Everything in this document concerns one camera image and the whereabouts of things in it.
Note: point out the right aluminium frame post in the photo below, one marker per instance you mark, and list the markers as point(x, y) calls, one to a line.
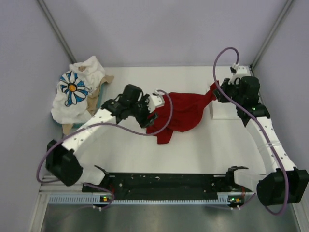
point(288, 5)

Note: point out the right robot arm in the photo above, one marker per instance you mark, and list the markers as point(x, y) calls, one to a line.
point(282, 181)

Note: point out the red t shirt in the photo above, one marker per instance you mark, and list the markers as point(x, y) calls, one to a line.
point(187, 113)

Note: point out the folded white t shirt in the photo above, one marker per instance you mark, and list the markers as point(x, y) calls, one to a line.
point(222, 111)

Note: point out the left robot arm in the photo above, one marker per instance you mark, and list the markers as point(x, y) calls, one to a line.
point(65, 158)

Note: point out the white flower print t shirt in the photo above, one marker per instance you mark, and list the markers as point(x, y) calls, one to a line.
point(70, 103)

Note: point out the aluminium frame post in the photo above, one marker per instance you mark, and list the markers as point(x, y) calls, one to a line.
point(56, 30)
point(288, 5)

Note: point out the teal plastic bin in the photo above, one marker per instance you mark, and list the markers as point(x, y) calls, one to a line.
point(94, 101)

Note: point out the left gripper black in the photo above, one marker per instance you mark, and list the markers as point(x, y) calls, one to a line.
point(143, 121)

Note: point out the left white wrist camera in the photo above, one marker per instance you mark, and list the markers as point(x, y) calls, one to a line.
point(155, 100)

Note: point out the white crumpled t shirt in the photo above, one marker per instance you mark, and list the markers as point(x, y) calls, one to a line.
point(90, 72)

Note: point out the grey slotted cable duct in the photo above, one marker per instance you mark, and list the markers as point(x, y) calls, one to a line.
point(104, 199)

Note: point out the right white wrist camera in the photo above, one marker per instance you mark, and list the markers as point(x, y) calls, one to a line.
point(238, 71)

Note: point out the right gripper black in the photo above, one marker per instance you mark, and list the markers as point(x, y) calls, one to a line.
point(226, 84)

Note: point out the tan t shirt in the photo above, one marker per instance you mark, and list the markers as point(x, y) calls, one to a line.
point(84, 90)

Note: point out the left aluminium frame post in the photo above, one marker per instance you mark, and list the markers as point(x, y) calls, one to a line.
point(56, 30)

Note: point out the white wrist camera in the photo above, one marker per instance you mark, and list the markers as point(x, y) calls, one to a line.
point(155, 100)
point(238, 71)

